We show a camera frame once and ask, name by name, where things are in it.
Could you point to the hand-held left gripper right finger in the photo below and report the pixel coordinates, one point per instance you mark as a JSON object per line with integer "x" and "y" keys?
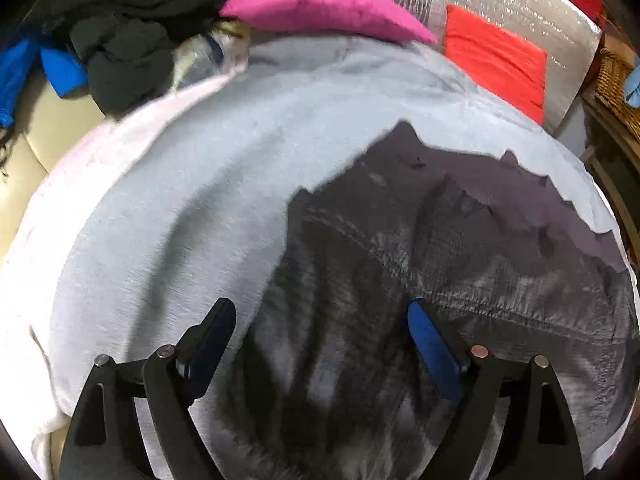
{"x": 432, "y": 350}

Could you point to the grey blanket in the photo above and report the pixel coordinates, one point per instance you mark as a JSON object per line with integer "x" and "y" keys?
{"x": 200, "y": 160}

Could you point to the dark quilted zip jacket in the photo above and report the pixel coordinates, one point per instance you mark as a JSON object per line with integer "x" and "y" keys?
{"x": 425, "y": 240}

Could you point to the wooden table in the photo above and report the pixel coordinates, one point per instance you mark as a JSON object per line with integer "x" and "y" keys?
{"x": 600, "y": 110}

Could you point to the pink pillow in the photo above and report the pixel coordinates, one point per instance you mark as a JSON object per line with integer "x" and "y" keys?
{"x": 320, "y": 5}

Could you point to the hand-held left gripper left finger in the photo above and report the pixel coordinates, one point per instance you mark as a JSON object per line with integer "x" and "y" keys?
{"x": 210, "y": 345}

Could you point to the red pillow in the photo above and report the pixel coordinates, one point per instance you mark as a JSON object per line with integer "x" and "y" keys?
{"x": 490, "y": 60}

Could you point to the clear plastic package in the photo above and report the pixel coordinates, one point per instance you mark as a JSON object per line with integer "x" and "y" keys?
{"x": 200, "y": 55}

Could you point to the blue garment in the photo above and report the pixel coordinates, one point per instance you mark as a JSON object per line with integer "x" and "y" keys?
{"x": 60, "y": 70}

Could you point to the beige sofa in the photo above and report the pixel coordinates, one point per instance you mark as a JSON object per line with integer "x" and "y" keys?
{"x": 45, "y": 130}

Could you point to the dark fleece garment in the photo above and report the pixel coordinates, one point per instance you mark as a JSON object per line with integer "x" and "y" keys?
{"x": 120, "y": 75}

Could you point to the wicker basket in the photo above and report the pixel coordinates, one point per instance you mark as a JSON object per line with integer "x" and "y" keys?
{"x": 612, "y": 80}

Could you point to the light blue cloth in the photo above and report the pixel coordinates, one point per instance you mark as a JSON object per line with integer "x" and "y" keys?
{"x": 634, "y": 80}

